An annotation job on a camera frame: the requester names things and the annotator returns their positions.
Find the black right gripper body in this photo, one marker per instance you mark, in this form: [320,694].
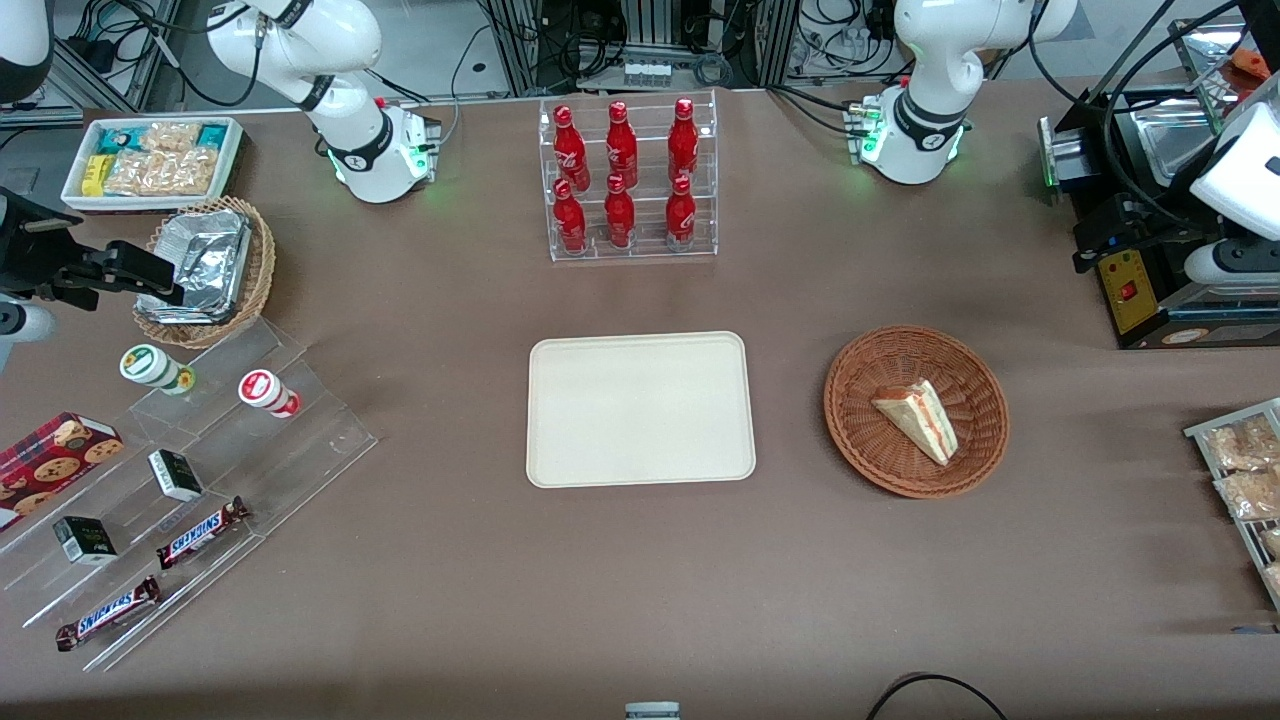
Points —
[27,250]

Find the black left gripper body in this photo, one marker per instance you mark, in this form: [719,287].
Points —
[1163,222]

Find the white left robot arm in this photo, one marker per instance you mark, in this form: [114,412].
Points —
[925,125]

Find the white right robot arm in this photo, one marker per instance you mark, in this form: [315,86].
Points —
[372,150]

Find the light wicker basket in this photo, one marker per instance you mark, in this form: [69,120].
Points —
[258,270]

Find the wrapped triangle sandwich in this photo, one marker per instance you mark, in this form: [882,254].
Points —
[920,420]

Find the brown wicker basket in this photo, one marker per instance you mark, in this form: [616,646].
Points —
[860,420]

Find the cream plastic tray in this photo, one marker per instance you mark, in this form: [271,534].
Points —
[640,410]

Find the stacked aluminium foil containers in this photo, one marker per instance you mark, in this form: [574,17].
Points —
[205,260]

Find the black sealing machine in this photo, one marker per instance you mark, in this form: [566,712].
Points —
[1135,295]

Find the white rectangular snack bin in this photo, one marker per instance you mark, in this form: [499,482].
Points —
[75,195]

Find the green lid snack cup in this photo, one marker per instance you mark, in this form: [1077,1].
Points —
[150,365]

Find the clear rice cracker bag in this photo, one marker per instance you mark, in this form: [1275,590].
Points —
[134,174]
[190,171]
[171,137]

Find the yellow snack packet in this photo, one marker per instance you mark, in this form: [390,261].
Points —
[97,175]

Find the teal snack packet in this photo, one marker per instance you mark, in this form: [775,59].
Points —
[118,139]
[212,136]

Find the red lid snack cup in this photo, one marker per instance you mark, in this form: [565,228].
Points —
[262,388]

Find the red plaid cookie box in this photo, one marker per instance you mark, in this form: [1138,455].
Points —
[50,460]

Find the grey metal snack rack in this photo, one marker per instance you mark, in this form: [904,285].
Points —
[1200,432]

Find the clear cracker snack bag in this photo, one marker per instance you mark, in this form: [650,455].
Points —
[1240,445]
[1250,495]

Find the small black carton box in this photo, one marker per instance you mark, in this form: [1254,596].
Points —
[176,475]
[85,540]

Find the clear acrylic step shelf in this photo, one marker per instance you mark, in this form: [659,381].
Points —
[300,440]

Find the Snickers chocolate bar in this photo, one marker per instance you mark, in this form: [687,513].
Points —
[200,533]
[108,613]

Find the red cola bottle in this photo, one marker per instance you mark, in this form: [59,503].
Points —
[619,215]
[570,150]
[683,142]
[621,145]
[570,220]
[681,213]

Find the clear acrylic bottle rack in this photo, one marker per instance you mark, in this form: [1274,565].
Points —
[650,245]

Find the small grey object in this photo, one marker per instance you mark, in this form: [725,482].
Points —
[652,711]

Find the aluminium frame rack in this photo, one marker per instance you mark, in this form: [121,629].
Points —
[650,30]

